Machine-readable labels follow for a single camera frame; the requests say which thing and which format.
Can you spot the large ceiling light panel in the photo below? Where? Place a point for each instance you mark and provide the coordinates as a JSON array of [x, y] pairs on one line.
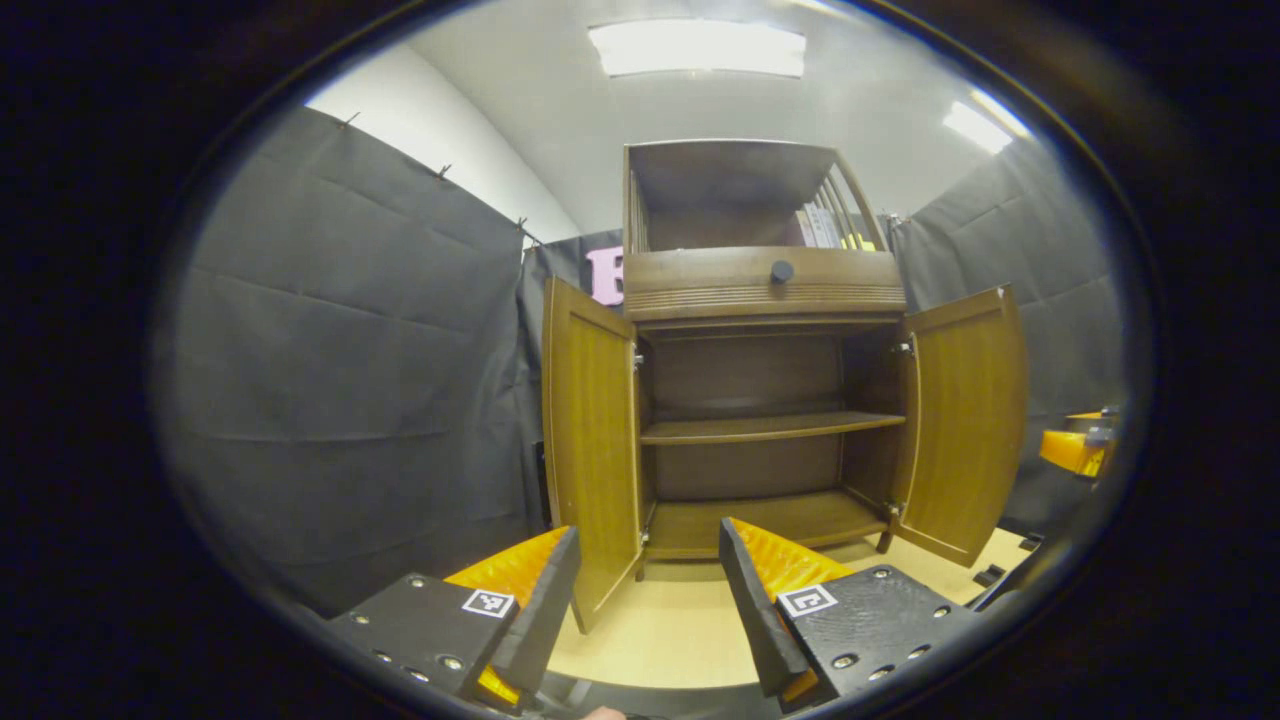
[[697, 48]]

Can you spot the short white book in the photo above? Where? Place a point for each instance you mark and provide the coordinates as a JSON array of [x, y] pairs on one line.
[[834, 230]]

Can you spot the wooden cabinet drawer black knob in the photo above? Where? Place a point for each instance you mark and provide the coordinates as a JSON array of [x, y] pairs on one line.
[[700, 280]]

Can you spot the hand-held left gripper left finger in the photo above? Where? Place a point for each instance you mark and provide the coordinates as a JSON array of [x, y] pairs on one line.
[[545, 610]]

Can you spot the wooden double-door shoe cabinet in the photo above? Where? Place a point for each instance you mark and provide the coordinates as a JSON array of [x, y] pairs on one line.
[[760, 380]]

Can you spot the small ceiling light panel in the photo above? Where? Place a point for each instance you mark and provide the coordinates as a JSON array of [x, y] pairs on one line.
[[978, 125]]

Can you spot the wooden shoe cabinet door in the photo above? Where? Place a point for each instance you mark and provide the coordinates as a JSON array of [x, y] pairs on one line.
[[965, 420], [590, 440]]

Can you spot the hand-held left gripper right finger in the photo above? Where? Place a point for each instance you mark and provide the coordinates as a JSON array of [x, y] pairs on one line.
[[750, 610]]

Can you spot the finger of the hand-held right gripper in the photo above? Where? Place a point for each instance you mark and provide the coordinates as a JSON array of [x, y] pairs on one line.
[[1070, 452], [1090, 415]]

